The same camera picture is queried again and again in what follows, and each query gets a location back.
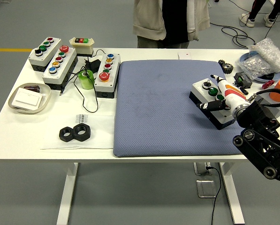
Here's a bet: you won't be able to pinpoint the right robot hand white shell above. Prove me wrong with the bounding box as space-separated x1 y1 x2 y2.
196 74 251 113

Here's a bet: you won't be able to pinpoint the grey four-button control box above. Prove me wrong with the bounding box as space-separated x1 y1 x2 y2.
189 79 236 130

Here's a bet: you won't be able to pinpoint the five-button box red mushroom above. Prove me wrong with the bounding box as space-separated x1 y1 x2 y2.
93 52 121 98
41 45 79 91

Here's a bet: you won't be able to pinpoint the black module with green terminal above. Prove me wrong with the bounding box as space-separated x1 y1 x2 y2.
233 72 253 94

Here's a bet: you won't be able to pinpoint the black gear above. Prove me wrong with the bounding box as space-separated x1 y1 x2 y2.
218 59 234 75

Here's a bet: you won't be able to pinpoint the grey box under orange knob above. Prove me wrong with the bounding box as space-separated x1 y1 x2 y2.
254 91 280 118

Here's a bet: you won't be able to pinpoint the clear bag of silver parts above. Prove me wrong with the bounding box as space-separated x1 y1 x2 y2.
235 56 275 80

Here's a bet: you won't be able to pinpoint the small red item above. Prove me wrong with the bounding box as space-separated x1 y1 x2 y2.
261 79 275 89

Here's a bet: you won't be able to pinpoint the bubble wrap bag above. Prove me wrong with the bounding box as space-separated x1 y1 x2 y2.
248 37 280 73

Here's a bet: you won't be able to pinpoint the person with white shoes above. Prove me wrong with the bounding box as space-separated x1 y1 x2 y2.
238 0 280 28

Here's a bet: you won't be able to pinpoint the blue-grey mat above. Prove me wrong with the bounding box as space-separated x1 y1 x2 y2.
113 60 246 158

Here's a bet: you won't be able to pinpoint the metal floor socket plate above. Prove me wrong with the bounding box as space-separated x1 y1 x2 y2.
196 179 217 199

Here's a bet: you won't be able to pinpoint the white table leg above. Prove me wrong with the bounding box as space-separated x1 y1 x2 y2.
56 162 79 225
218 162 245 225

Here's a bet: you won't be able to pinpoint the clear printed plastic bag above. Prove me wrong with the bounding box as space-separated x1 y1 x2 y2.
40 114 116 150

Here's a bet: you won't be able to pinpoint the green tape roll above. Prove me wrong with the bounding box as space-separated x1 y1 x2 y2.
78 69 95 90

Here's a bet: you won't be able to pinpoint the black hex nut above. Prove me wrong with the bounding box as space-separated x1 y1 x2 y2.
59 126 75 142
73 123 92 141

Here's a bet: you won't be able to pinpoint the grey box with four buttons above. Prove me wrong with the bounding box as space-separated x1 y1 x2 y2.
28 37 62 73

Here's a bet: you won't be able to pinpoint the dark brown small item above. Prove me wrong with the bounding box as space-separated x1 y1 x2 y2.
23 85 41 93

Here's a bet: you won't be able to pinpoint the beige tray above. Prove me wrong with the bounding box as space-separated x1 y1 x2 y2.
8 82 52 115

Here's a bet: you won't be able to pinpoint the black floor cables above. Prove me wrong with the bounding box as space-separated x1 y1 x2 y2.
209 13 257 49

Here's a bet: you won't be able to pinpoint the black power cable on floor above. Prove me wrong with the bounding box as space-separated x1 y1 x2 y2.
206 165 222 225

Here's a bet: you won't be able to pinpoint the black power adapter with cord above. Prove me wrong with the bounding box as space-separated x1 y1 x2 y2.
59 49 106 113

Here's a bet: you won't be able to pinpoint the cream three-button switch box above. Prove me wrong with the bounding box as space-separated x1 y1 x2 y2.
69 37 95 58

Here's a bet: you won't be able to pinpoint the white wall switch plate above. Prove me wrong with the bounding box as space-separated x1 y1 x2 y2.
12 90 43 109

